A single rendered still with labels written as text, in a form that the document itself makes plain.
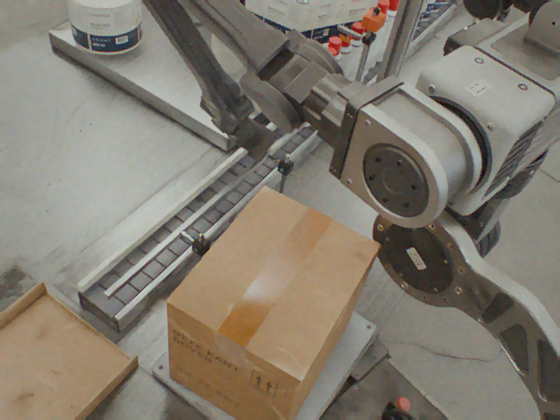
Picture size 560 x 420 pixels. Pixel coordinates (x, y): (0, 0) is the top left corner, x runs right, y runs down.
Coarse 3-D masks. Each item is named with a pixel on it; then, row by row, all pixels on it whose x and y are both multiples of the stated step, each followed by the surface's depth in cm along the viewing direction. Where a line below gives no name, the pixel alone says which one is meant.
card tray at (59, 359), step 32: (32, 288) 117; (0, 320) 113; (32, 320) 116; (64, 320) 117; (0, 352) 111; (32, 352) 112; (64, 352) 113; (96, 352) 113; (0, 384) 107; (32, 384) 108; (64, 384) 109; (96, 384) 109; (0, 416) 104; (32, 416) 104; (64, 416) 105
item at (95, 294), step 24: (288, 144) 151; (240, 168) 144; (264, 168) 145; (216, 192) 138; (240, 192) 138; (216, 216) 133; (120, 264) 121; (168, 264) 123; (96, 288) 117; (144, 288) 119
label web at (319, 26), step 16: (256, 0) 169; (272, 0) 166; (288, 0) 163; (336, 0) 166; (352, 0) 169; (368, 0) 172; (256, 16) 172; (272, 16) 169; (288, 16) 166; (304, 16) 165; (320, 16) 168; (336, 16) 171; (352, 16) 173; (288, 32) 170; (304, 32) 169; (320, 32) 172; (336, 32) 175
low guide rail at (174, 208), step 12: (240, 156) 143; (216, 168) 138; (228, 168) 141; (204, 180) 135; (192, 192) 132; (180, 204) 130; (168, 216) 128; (144, 228) 124; (156, 228) 126; (132, 240) 121; (120, 252) 119; (108, 264) 117; (96, 276) 116; (84, 288) 114
